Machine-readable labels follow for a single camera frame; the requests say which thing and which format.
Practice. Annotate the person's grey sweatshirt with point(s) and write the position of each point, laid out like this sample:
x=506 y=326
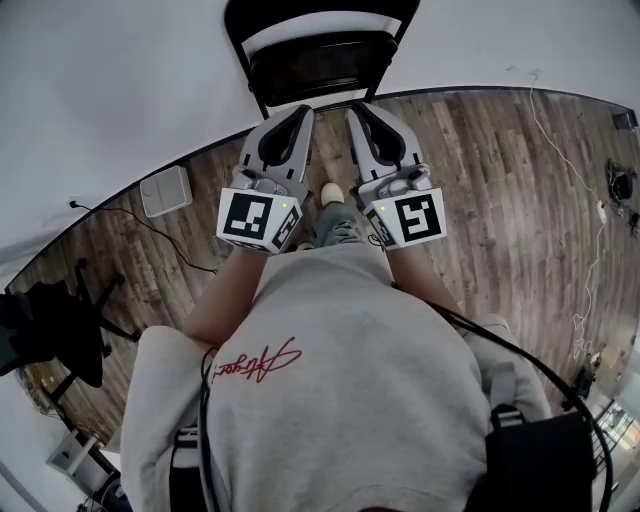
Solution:
x=350 y=400

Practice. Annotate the white power strip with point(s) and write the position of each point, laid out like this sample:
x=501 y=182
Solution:
x=603 y=211

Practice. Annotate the person's blue jeans leg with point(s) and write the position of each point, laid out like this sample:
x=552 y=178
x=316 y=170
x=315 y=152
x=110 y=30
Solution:
x=336 y=227

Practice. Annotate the black office chair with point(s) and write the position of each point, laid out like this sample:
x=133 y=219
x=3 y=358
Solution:
x=55 y=330

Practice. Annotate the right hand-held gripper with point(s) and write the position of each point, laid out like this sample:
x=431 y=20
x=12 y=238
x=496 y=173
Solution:
x=417 y=220

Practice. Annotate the person's left forearm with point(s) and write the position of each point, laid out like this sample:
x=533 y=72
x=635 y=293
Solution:
x=225 y=295

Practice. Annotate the black round device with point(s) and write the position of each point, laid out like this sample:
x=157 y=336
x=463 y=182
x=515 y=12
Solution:
x=623 y=184

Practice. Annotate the black shoulder bag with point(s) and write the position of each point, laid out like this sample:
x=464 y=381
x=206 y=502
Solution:
x=540 y=450

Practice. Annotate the black folding chair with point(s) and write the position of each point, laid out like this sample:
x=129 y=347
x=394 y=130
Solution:
x=320 y=65

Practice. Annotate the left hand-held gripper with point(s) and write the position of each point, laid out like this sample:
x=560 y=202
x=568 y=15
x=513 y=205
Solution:
x=250 y=215

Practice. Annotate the small black wall box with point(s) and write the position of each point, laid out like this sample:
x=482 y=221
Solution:
x=622 y=122

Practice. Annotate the white square box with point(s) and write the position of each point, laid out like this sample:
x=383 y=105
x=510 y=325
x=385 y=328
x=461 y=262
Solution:
x=166 y=191

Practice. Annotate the person's white shoe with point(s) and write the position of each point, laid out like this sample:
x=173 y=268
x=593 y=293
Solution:
x=331 y=192

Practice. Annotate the person's right forearm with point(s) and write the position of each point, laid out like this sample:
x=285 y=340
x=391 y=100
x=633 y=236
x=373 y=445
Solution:
x=420 y=280

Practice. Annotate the white metal stand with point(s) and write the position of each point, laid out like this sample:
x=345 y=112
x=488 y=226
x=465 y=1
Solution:
x=72 y=455

